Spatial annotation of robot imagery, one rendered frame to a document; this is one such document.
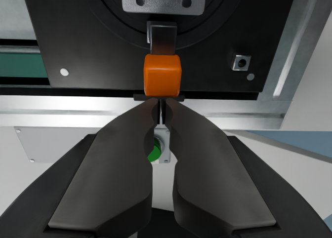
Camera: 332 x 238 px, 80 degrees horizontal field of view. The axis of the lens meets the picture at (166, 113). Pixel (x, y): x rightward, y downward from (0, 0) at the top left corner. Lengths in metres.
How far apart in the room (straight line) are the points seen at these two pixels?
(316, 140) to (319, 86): 1.57
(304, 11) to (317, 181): 0.48
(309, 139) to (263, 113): 1.67
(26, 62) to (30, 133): 0.09
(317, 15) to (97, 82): 0.23
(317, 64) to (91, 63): 0.35
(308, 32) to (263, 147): 0.28
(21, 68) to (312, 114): 0.48
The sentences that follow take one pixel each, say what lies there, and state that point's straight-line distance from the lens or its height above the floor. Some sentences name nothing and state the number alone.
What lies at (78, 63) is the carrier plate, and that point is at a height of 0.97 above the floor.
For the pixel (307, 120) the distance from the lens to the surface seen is 0.48.
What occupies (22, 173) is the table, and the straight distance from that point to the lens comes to 0.57.
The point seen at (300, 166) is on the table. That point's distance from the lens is 0.58.
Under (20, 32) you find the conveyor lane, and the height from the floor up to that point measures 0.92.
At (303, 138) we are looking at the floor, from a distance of 1.92.
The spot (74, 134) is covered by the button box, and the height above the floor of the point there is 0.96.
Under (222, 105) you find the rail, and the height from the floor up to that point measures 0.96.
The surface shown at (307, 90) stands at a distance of 0.44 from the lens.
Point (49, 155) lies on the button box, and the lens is 0.34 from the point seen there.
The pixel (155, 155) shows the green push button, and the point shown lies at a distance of 0.29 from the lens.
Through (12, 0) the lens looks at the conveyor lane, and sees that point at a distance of 0.30.
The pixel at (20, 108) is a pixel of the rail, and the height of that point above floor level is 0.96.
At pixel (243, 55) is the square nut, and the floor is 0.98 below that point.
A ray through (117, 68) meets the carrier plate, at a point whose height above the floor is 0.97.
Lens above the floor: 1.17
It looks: 57 degrees down
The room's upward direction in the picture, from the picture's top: 177 degrees clockwise
